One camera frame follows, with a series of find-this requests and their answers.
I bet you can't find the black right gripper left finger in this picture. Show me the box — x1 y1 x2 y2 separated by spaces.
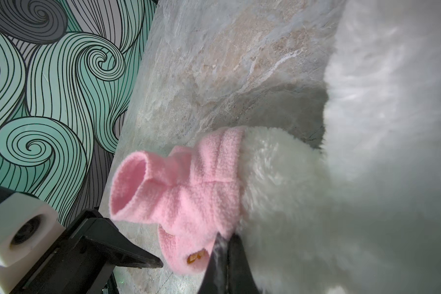
198 233 229 294

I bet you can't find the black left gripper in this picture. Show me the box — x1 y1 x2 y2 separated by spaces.
12 209 164 294

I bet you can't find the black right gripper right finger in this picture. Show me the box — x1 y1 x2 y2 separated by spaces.
227 235 259 294

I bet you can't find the pink knitted bear sweater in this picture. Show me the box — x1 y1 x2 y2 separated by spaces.
109 127 245 274

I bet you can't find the white plush teddy bear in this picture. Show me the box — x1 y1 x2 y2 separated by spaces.
237 1 441 294

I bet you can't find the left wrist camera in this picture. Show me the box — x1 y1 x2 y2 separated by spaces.
0 192 64 294

